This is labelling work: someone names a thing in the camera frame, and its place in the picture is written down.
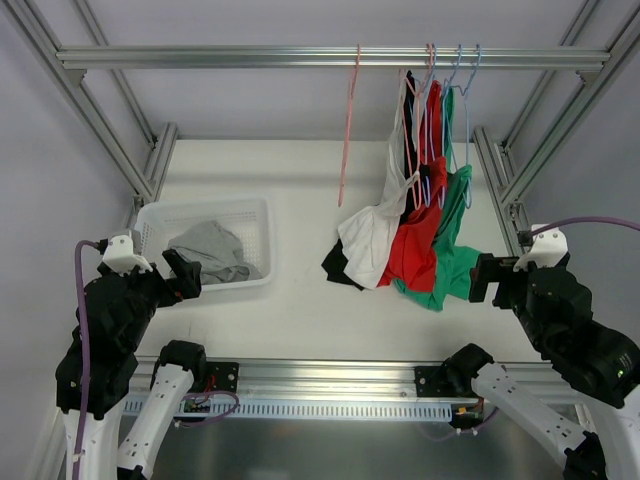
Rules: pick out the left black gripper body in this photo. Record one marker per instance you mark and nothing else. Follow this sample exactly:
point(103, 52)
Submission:
point(167, 284)

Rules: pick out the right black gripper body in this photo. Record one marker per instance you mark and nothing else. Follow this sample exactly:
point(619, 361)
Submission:
point(501, 282)

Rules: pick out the grey tank top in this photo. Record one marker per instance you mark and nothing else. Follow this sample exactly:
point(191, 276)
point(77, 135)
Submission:
point(219, 251)

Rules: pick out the pink wire hanger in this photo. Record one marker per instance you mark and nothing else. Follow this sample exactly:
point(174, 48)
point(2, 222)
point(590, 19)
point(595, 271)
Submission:
point(348, 124)
point(416, 124)

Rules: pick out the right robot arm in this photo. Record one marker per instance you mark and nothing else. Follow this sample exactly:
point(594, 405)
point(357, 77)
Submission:
point(599, 363)

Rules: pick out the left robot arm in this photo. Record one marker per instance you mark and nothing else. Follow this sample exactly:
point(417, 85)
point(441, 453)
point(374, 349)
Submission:
point(93, 378)

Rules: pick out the green tank top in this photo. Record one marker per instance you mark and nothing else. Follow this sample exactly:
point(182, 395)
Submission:
point(454, 261)

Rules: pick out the red tank top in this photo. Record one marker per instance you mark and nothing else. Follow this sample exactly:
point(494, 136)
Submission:
point(412, 257)

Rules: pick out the black tank top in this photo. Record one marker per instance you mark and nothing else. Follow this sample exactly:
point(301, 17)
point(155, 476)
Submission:
point(340, 265)

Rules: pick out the white tank top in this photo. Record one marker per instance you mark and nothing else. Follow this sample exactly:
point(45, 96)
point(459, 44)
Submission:
point(380, 235)

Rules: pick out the white plastic basket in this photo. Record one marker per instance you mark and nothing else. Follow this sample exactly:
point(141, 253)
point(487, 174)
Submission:
point(246, 216)

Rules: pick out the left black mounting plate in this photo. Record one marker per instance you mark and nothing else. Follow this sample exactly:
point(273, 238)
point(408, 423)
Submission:
point(221, 376)

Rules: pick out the black mounting plate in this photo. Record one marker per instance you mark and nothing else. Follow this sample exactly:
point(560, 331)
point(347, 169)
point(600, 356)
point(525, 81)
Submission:
point(431, 382)
point(221, 376)

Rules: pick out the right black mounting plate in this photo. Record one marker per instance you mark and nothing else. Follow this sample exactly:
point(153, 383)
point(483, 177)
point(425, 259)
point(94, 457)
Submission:
point(431, 382)

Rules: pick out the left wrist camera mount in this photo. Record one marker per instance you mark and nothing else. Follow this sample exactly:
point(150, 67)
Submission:
point(122, 253)

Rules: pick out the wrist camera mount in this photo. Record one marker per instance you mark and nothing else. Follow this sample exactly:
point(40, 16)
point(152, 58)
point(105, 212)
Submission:
point(122, 253)
point(544, 248)

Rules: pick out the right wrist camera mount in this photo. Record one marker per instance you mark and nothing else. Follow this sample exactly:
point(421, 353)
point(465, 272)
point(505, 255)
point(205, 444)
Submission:
point(544, 248)

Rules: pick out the blue wire hanger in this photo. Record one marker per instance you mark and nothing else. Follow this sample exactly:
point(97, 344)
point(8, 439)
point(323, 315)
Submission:
point(441, 101)
point(465, 94)

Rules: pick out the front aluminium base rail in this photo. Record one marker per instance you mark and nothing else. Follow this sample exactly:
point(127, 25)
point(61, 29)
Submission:
point(374, 381)

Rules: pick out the white slotted cable duct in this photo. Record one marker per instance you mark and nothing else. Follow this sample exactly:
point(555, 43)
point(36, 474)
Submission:
point(411, 411)

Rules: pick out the aluminium hanging rail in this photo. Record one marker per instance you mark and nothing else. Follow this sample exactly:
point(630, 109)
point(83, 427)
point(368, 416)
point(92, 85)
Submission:
point(270, 56)

